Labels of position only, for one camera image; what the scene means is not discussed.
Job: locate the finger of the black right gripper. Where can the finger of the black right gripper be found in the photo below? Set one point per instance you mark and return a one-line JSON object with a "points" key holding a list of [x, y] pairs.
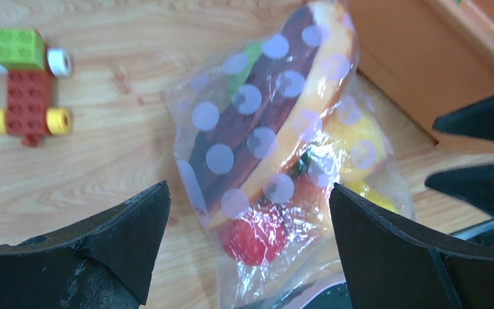
{"points": [[474, 121], [473, 184]]}

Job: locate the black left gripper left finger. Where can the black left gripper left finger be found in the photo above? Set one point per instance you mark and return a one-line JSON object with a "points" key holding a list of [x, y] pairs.
{"points": [[103, 261]]}

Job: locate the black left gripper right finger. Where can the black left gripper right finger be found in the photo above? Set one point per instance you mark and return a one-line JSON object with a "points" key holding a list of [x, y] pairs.
{"points": [[390, 261]]}

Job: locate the yellow toy mango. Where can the yellow toy mango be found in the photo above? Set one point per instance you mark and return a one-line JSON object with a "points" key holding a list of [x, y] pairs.
{"points": [[362, 188]]}

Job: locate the orange plastic basket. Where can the orange plastic basket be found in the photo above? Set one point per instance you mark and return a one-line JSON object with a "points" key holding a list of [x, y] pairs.
{"points": [[429, 57]]}

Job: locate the yellow toy lemon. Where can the yellow toy lemon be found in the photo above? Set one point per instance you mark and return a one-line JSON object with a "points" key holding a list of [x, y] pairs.
{"points": [[358, 148]]}

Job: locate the red toy apple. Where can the red toy apple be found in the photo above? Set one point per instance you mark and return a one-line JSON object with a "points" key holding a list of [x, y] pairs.
{"points": [[261, 234]]}

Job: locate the clear zip top bag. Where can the clear zip top bag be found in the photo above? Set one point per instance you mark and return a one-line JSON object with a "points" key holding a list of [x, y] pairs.
{"points": [[300, 272]]}

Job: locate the orange toy sausage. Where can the orange toy sausage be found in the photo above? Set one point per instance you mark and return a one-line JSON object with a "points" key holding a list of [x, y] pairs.
{"points": [[260, 133]]}

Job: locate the green toy cabbage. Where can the green toy cabbage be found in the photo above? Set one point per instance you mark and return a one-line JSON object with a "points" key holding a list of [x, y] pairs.
{"points": [[242, 64]]}

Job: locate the red green brick car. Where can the red green brick car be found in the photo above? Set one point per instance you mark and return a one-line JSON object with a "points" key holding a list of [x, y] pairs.
{"points": [[31, 67]]}

